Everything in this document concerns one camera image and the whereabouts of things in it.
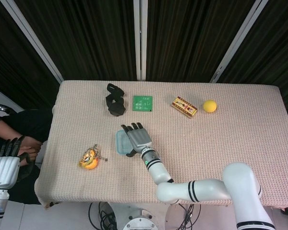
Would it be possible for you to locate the round grey robot base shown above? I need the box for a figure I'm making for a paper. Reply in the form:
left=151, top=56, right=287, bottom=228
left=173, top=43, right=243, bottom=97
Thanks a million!
left=123, top=203, right=159, bottom=230

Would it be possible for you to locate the dark pleated curtain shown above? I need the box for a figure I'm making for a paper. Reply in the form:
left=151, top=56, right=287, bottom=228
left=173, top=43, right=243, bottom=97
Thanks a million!
left=0, top=0, right=288, bottom=118

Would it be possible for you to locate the black fabric wrist brace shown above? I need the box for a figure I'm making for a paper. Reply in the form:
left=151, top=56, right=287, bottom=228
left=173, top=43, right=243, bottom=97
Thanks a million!
left=105, top=82, right=127, bottom=117

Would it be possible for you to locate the braided cord keychain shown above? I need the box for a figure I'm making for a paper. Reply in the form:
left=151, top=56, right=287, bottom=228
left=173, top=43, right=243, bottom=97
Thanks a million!
left=80, top=143, right=109, bottom=166

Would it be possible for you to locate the black floor cable bundle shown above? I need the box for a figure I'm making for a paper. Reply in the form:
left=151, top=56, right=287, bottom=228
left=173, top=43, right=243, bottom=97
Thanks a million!
left=179, top=203, right=203, bottom=230
left=88, top=201, right=122, bottom=230

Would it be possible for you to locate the yellow foam ball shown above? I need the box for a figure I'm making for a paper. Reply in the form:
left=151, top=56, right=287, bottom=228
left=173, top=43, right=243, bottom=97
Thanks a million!
left=203, top=99, right=218, bottom=114

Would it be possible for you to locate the grey black right robot hand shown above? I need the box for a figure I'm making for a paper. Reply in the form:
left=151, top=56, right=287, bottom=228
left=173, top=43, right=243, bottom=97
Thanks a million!
left=120, top=122, right=154, bottom=158

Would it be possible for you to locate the person in black clothes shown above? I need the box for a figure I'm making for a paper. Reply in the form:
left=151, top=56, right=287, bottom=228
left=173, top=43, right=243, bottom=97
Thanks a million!
left=0, top=109, right=54, bottom=205

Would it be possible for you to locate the white metal frame post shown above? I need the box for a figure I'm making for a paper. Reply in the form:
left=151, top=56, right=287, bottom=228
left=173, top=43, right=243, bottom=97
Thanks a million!
left=210, top=0, right=263, bottom=83
left=0, top=0, right=64, bottom=84
left=133, top=0, right=147, bottom=81

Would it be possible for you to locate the yellow and red carton box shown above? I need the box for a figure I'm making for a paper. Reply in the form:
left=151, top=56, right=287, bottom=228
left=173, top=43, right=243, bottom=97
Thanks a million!
left=171, top=95, right=199, bottom=119

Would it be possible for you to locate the pink white waffle tablecloth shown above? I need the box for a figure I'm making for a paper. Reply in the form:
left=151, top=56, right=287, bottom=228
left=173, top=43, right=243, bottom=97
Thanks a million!
left=34, top=80, right=288, bottom=209

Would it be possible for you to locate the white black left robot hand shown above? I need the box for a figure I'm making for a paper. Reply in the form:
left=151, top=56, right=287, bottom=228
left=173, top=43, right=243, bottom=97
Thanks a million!
left=0, top=135, right=36, bottom=190

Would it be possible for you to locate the person's bare hand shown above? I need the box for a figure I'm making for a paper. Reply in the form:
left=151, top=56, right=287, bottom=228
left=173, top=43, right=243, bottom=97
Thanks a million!
left=19, top=140, right=43, bottom=164

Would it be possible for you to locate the green square packet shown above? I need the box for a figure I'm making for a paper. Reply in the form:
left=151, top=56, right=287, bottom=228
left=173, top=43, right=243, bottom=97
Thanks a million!
left=132, top=95, right=154, bottom=113

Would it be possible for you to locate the blue translucent plastic lid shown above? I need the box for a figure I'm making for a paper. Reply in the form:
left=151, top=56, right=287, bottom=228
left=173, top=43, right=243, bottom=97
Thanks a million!
left=116, top=129, right=136, bottom=156

